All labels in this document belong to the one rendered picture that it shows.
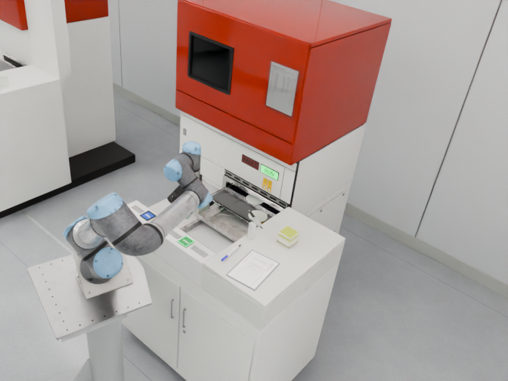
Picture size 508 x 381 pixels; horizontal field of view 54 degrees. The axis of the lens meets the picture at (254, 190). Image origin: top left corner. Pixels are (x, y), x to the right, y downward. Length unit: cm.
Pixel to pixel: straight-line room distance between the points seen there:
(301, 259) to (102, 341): 99
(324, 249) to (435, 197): 170
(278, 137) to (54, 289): 120
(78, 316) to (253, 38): 140
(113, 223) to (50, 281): 78
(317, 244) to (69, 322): 112
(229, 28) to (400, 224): 231
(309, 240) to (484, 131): 165
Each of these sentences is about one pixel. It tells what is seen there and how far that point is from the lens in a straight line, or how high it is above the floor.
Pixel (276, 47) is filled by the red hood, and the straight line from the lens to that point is 229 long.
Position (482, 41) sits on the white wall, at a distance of 351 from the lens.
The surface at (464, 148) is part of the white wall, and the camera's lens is 371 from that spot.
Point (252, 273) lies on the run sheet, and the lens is 217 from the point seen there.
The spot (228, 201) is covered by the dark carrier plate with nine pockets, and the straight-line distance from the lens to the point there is 268.
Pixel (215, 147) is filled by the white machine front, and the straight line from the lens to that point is 280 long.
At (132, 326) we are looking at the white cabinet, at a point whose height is 15.
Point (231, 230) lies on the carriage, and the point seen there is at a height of 88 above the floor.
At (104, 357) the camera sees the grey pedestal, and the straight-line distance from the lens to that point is 261.
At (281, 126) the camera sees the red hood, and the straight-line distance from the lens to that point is 237.
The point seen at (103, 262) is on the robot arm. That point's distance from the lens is 206.
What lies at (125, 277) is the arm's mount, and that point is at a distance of 231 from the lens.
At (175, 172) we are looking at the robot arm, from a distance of 193.
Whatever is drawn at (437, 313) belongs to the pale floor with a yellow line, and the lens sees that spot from 372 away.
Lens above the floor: 245
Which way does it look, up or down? 34 degrees down
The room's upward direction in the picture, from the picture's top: 7 degrees clockwise
